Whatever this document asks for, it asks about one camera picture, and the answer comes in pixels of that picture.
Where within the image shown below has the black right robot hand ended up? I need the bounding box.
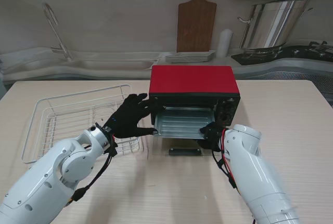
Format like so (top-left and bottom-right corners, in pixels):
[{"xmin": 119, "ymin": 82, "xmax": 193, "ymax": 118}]
[{"xmin": 197, "ymin": 121, "xmax": 226, "ymax": 152}]

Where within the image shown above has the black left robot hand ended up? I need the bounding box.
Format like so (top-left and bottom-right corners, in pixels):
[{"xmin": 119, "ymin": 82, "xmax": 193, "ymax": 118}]
[{"xmin": 103, "ymin": 93, "xmax": 165, "ymax": 139}]

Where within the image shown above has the glass oven door with handle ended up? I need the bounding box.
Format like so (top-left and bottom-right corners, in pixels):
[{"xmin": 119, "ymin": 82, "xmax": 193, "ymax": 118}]
[{"xmin": 151, "ymin": 138, "xmax": 216, "ymax": 157}]

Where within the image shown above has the ribbed metal baking tray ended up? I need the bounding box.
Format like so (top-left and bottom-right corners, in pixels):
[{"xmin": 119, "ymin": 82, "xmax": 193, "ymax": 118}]
[{"xmin": 153, "ymin": 106, "xmax": 218, "ymax": 140}]

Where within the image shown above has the red-topped black toaster oven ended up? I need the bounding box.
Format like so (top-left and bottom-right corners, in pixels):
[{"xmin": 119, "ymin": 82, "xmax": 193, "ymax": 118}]
[{"xmin": 148, "ymin": 65, "xmax": 240, "ymax": 128}]

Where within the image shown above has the white kitchen sink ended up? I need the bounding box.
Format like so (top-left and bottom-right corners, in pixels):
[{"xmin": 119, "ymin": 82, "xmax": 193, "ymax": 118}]
[{"xmin": 59, "ymin": 59, "xmax": 159, "ymax": 71}]

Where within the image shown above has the stack of white plates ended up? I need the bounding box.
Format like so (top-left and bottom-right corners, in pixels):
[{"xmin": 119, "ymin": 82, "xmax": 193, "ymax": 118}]
[{"xmin": 164, "ymin": 51, "xmax": 216, "ymax": 63}]

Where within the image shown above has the white cylindrical bottle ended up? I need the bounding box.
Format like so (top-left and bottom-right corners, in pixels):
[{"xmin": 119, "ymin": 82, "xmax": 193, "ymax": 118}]
[{"xmin": 217, "ymin": 29, "xmax": 233, "ymax": 58}]

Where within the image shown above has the chrome kitchen faucet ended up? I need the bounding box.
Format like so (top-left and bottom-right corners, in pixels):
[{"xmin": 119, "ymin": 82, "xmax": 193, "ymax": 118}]
[{"xmin": 44, "ymin": 3, "xmax": 73, "ymax": 62}]

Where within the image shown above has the black gas stove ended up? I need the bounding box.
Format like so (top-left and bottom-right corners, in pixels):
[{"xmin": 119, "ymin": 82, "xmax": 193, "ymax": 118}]
[{"xmin": 230, "ymin": 41, "xmax": 333, "ymax": 66}]

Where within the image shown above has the brown wooden cutting board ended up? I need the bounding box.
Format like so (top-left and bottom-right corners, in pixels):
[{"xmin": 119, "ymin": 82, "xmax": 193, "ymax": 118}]
[{"xmin": 176, "ymin": 0, "xmax": 217, "ymax": 52}]

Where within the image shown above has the stainless steel stock pot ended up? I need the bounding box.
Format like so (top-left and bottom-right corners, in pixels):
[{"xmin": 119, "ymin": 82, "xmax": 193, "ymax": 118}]
[{"xmin": 237, "ymin": 0, "xmax": 314, "ymax": 50}]

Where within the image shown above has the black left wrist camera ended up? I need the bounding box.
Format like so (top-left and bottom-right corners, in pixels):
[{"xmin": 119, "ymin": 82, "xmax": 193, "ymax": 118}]
[{"xmin": 108, "ymin": 140, "xmax": 118, "ymax": 157}]

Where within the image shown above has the red black right arm cable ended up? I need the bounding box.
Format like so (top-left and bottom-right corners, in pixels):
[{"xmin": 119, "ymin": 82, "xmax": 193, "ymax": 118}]
[{"xmin": 212, "ymin": 129, "xmax": 257, "ymax": 224}]

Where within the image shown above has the red black arm cable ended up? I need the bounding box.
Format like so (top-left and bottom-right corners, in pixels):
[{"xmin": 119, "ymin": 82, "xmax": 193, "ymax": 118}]
[
  {"xmin": 212, "ymin": 129, "xmax": 257, "ymax": 224},
  {"xmin": 67, "ymin": 135, "xmax": 118, "ymax": 205}
]

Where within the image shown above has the red black left arm cable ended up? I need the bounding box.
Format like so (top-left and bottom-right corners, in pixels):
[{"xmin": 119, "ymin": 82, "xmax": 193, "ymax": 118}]
[{"xmin": 67, "ymin": 135, "xmax": 118, "ymax": 205}]

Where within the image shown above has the white wire dish rack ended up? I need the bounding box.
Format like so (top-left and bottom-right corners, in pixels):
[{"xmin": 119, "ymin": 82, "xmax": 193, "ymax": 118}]
[{"xmin": 21, "ymin": 84, "xmax": 143, "ymax": 164}]

